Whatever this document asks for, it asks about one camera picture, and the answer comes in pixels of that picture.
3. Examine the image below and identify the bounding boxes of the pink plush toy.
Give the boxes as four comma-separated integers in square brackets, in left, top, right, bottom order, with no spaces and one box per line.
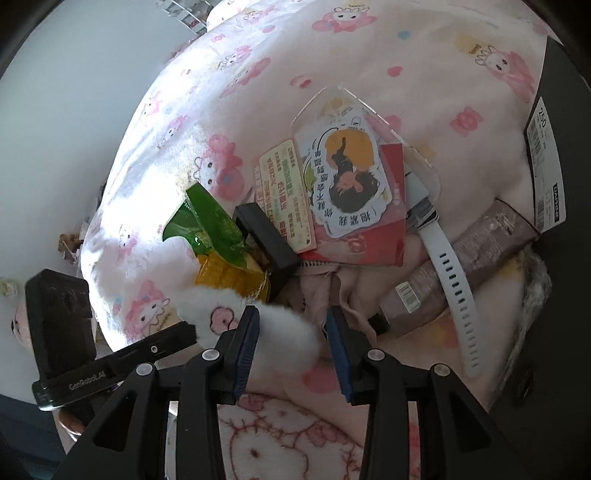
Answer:
[8,304,38,348]

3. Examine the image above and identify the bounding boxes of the clear plastic sleeve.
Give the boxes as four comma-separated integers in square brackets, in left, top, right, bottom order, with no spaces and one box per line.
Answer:
[288,84,443,209]

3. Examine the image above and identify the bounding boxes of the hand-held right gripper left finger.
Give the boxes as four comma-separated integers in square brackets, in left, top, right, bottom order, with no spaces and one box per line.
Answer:
[55,305,260,480]

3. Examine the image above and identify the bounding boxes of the white fluffy plush toy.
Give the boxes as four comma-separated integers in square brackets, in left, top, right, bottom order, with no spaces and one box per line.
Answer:
[177,286,322,371]

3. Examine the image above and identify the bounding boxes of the wire grid rack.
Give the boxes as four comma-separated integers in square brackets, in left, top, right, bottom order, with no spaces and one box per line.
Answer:
[156,0,214,31]

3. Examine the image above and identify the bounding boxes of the small plain black box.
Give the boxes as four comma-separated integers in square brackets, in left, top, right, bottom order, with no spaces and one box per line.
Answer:
[233,202,302,305]

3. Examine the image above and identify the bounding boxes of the black shoe box container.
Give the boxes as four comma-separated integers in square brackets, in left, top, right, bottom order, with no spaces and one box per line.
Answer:
[501,36,591,409]

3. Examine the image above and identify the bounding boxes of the red envelope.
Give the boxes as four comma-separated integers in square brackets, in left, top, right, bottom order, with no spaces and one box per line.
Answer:
[297,142,410,269]

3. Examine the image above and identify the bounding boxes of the brown cosmetic tube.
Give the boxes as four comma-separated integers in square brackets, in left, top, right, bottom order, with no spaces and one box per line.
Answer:
[449,198,542,278]

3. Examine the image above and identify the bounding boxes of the white watch with perforated strap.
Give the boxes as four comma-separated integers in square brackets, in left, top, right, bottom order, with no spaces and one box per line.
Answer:
[405,173,484,380]

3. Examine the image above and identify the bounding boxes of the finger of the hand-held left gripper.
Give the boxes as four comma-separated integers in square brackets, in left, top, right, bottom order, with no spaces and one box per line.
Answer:
[110,320,198,370]

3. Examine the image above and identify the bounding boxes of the crinkled clear plastic bag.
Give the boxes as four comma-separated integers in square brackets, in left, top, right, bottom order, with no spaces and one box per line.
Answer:
[505,251,553,365]

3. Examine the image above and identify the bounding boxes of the pink tube with barcode label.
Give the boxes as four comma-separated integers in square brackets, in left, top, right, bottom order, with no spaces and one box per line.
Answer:
[369,263,463,339]

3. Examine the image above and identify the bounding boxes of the pale pink cloth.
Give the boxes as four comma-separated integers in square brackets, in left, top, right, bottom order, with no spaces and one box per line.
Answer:
[288,261,377,344]

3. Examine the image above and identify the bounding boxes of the pink cartoon printed blanket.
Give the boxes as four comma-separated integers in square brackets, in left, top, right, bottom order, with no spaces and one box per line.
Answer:
[78,0,555,398]

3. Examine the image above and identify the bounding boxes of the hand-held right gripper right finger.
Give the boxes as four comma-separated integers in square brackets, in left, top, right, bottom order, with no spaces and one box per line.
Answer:
[324,307,532,480]

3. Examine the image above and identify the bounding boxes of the cartoon figure sticker card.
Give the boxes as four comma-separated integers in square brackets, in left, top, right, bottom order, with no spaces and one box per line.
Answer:
[294,115,394,241]

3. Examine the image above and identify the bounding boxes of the pink line-drawn fleece blanket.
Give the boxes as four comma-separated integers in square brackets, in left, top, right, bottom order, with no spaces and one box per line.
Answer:
[164,390,375,480]

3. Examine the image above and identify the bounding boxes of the green and yellow snack packet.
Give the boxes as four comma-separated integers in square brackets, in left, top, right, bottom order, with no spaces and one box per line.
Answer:
[161,182,274,303]

